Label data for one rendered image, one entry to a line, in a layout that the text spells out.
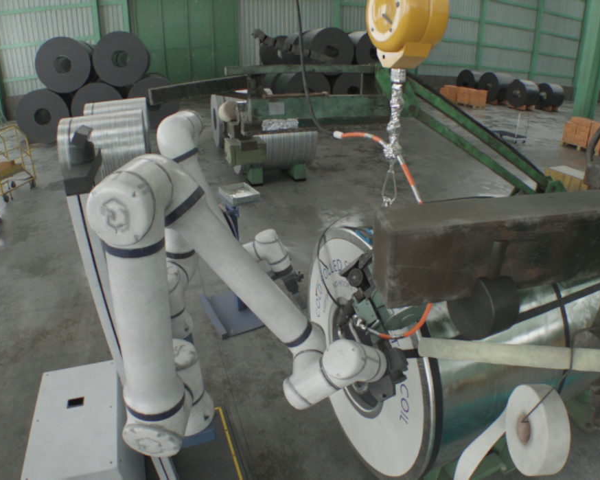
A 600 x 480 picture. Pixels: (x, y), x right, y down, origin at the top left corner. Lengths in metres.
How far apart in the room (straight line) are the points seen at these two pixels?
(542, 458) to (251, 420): 2.05
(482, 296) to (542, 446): 0.47
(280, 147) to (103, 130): 2.70
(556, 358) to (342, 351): 0.42
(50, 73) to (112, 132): 6.63
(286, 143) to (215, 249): 5.48
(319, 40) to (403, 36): 12.24
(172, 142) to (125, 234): 0.69
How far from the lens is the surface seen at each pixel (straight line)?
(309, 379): 0.90
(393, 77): 1.01
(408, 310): 1.09
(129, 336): 0.85
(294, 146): 6.35
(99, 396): 1.73
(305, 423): 2.54
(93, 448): 1.57
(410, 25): 0.91
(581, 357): 0.68
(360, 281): 1.23
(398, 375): 1.14
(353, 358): 0.84
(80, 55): 12.32
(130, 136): 6.03
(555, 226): 0.33
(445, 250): 0.28
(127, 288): 0.77
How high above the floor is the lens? 2.02
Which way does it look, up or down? 26 degrees down
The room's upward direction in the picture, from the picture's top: straight up
